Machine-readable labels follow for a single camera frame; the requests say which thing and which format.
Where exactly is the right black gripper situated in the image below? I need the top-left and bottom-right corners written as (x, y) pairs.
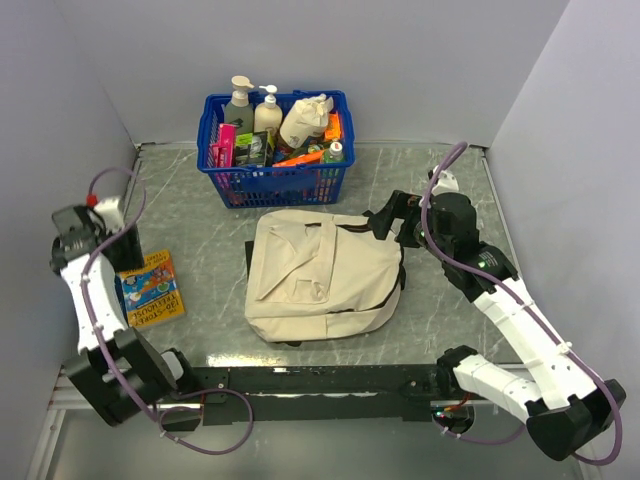
top-left (366, 190), bottom-right (451, 261)

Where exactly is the yellow treehouse children's book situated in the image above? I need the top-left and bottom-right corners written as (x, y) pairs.
top-left (118, 249), bottom-right (186, 329)

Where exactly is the beige canvas backpack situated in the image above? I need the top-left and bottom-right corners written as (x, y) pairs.
top-left (245, 209), bottom-right (404, 343)

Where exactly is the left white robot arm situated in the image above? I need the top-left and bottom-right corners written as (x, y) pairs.
top-left (50, 197), bottom-right (198, 426)

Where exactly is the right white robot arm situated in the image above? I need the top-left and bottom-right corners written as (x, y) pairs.
top-left (365, 190), bottom-right (626, 465)

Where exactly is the blue plastic shopping basket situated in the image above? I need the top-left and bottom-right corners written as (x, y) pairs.
top-left (197, 90), bottom-right (355, 209)

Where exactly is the small green red-capped bottle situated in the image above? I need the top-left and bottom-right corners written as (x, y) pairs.
top-left (322, 141), bottom-right (344, 164)

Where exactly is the orange long packet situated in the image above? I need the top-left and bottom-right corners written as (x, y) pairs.
top-left (273, 150), bottom-right (324, 168)

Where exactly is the orange snack packet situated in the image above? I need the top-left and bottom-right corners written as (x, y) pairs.
top-left (324, 113), bottom-right (342, 142)

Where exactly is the pink box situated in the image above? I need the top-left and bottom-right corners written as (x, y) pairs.
top-left (209, 123), bottom-right (236, 168)

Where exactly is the green black box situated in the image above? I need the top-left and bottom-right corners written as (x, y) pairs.
top-left (233, 131), bottom-right (275, 168)

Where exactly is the cream pump lotion bottle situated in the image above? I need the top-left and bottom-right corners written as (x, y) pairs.
top-left (254, 84), bottom-right (283, 137)

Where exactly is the green pump bottle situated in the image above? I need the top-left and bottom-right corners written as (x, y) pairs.
top-left (224, 75), bottom-right (254, 135)

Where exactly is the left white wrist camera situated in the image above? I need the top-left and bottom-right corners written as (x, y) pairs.
top-left (86, 194), bottom-right (125, 233)

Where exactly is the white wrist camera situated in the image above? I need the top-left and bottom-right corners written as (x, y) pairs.
top-left (431, 169), bottom-right (459, 195)
top-left (86, 194), bottom-right (125, 233)

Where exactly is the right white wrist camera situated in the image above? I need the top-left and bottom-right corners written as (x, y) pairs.
top-left (431, 169), bottom-right (459, 195)

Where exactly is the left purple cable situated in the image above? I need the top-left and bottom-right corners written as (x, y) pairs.
top-left (79, 167), bottom-right (161, 426)

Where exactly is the purple cable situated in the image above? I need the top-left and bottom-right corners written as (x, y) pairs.
top-left (419, 141), bottom-right (624, 466)
top-left (79, 167), bottom-right (161, 426)

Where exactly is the beige drawstring cloth pouch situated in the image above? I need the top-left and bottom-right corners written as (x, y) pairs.
top-left (279, 93), bottom-right (334, 149)

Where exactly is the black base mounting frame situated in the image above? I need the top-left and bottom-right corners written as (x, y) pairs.
top-left (137, 364), bottom-right (496, 426)

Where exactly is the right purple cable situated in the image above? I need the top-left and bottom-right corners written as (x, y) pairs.
top-left (419, 141), bottom-right (624, 466)

